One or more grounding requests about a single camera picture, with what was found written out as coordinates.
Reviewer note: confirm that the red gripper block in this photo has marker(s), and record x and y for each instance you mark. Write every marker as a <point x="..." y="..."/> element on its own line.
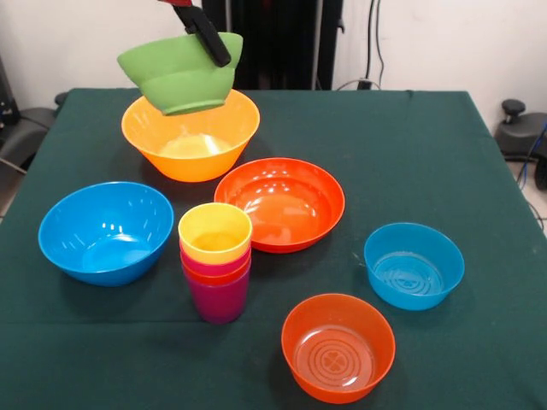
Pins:
<point x="179" y="2"/>

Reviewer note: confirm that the green plastic bowl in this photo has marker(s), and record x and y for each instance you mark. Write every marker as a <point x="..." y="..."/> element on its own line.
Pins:
<point x="179" y="77"/>

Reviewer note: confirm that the large orange plastic bowl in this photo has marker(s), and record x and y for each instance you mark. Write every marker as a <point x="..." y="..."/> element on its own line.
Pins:
<point x="188" y="136"/>

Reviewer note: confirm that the wide orange-red shallow bowl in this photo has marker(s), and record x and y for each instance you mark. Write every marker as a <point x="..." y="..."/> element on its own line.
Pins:
<point x="280" y="200"/>

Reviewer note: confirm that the yellow plastic cup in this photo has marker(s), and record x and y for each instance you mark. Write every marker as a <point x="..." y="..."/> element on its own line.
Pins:
<point x="213" y="222"/>

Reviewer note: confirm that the large blue plastic bowl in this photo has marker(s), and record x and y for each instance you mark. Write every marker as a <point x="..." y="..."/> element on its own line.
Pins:
<point x="107" y="235"/>

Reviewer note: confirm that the magenta-red plastic cup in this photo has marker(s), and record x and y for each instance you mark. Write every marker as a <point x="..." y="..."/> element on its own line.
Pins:
<point x="213" y="269"/>

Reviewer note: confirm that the orange-red plastic cup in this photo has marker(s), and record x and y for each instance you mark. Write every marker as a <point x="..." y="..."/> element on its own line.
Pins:
<point x="215" y="279"/>

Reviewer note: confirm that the small orange-red ringed bowl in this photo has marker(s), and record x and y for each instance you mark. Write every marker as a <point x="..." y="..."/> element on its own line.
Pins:
<point x="337" y="320"/>

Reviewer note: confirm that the small blue plastic bowl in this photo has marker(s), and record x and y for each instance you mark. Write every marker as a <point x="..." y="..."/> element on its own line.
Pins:
<point x="410" y="277"/>

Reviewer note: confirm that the black rounded floor base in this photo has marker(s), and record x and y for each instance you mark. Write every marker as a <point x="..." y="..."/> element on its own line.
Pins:
<point x="519" y="132"/>
<point x="25" y="128"/>

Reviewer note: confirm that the dark green table cloth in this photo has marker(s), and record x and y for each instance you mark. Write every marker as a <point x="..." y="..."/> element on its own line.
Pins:
<point x="470" y="341"/>

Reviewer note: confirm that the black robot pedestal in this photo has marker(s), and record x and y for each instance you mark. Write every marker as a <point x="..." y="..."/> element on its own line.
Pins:
<point x="278" y="42"/>

